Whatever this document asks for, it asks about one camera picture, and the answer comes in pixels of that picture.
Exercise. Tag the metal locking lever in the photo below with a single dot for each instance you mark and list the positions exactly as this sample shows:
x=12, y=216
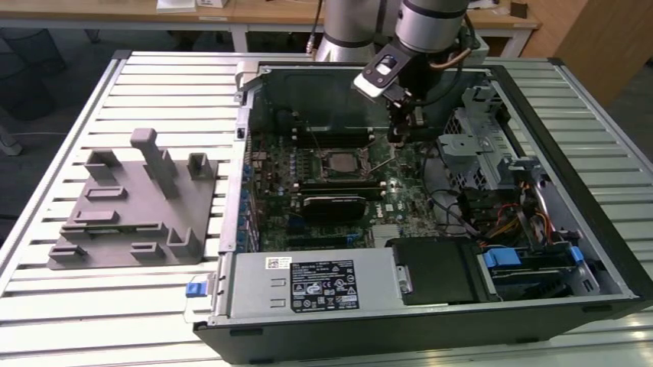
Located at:
x=382, y=162
x=317, y=140

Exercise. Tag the silver CPU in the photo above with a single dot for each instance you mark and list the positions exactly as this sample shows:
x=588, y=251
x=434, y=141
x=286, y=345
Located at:
x=341, y=162

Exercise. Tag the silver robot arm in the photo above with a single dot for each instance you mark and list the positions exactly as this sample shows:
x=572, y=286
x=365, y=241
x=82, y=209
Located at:
x=433, y=23

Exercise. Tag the CPU socket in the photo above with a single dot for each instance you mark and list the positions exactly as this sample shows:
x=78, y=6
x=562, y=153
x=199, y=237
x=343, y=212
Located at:
x=341, y=176

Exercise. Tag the black RAM slot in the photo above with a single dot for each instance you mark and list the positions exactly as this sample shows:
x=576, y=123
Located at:
x=342, y=182
x=347, y=135
x=342, y=187
x=347, y=139
x=342, y=190
x=342, y=194
x=347, y=131

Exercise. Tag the silver drive cage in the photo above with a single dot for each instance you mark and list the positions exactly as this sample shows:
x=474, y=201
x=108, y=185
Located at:
x=469, y=153

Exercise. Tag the small black box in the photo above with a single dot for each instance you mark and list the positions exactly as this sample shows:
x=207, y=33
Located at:
x=518, y=9

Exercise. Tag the green motherboard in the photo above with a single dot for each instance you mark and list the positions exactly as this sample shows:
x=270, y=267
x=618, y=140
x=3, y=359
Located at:
x=407, y=183

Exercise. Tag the wooden cabinet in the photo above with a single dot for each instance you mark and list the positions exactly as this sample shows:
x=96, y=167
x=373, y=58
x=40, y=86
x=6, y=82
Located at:
x=602, y=38

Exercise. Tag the black graphics card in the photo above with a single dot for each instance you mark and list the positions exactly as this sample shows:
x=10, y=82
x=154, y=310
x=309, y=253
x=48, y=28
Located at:
x=334, y=208

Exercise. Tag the silver chipset heatsink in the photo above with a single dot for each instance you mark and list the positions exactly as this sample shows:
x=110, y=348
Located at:
x=386, y=231

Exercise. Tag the black expansion slot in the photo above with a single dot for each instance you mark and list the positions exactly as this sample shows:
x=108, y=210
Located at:
x=326, y=241

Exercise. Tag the hard disk in blue carrier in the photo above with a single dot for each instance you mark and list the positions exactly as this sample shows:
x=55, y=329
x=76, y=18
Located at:
x=501, y=259

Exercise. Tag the black plastic shroud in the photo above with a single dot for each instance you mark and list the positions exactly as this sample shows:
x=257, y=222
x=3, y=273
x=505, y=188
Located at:
x=438, y=271

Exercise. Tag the white box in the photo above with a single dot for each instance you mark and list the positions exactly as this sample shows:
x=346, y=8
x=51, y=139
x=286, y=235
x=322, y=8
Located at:
x=175, y=5

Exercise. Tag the silver power supply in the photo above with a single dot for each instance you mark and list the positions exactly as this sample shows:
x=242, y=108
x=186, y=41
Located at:
x=255, y=283

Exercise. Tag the wooden desk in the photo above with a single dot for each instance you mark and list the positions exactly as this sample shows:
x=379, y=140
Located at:
x=102, y=17

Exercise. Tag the black open PC case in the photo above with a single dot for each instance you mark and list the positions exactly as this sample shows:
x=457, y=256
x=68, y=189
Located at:
x=407, y=336

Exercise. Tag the grey parts rack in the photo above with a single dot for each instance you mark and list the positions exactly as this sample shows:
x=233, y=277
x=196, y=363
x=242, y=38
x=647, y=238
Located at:
x=127, y=214

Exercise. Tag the blue case latch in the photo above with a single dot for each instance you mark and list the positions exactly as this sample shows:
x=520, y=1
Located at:
x=196, y=289

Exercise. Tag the black chair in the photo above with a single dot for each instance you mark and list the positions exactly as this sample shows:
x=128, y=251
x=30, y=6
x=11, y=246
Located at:
x=26, y=76

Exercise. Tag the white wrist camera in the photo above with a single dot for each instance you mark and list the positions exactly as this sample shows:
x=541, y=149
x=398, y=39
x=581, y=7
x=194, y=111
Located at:
x=379, y=72

